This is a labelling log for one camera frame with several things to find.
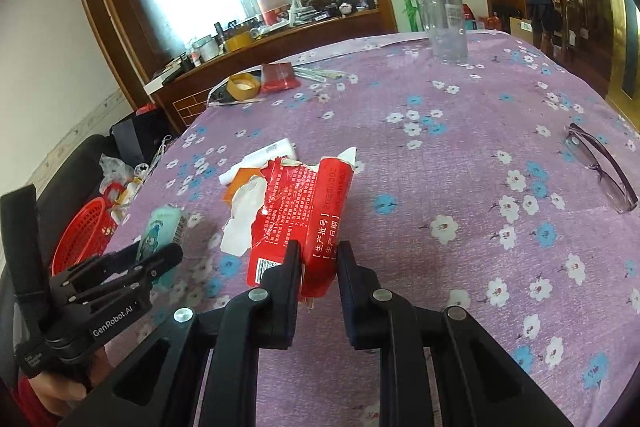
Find dark bag on sofa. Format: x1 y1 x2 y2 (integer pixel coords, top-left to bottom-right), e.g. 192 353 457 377
110 108 174 167

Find purple floral tablecloth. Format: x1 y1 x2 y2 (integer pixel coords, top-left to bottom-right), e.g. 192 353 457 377
107 31 639 426

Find teal tissue pack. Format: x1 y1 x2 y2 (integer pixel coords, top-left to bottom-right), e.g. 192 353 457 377
136 205 186 261

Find clear glass mug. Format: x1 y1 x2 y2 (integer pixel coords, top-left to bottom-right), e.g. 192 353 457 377
420 0 468 63

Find clear plastic bag on sofa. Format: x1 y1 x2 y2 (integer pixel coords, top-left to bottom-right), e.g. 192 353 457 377
99 154 134 194

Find black sofa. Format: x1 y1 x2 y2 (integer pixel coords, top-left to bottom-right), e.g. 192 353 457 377
32 135 105 381

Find yellow tape roll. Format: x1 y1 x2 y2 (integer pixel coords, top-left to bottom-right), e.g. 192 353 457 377
227 72 262 102

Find torn red white carton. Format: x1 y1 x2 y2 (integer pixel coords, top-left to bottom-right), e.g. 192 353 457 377
246 146 357 300

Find chopsticks in paper sleeve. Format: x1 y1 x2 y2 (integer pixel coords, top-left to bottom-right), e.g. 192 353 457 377
293 66 345 83

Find torn white orange paper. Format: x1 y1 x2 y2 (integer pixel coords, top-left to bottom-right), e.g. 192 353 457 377
218 139 297 257

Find person's left hand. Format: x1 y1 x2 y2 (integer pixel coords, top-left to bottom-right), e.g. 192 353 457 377
18 348 113 418

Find wooden counter cabinet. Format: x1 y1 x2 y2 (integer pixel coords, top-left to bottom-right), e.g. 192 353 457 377
150 9 397 132

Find red plastic mesh basket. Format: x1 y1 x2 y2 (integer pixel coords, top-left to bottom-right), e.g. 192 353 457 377
50 197 117 275

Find eyeglasses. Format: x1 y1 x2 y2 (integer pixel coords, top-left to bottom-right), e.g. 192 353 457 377
564 122 639 213

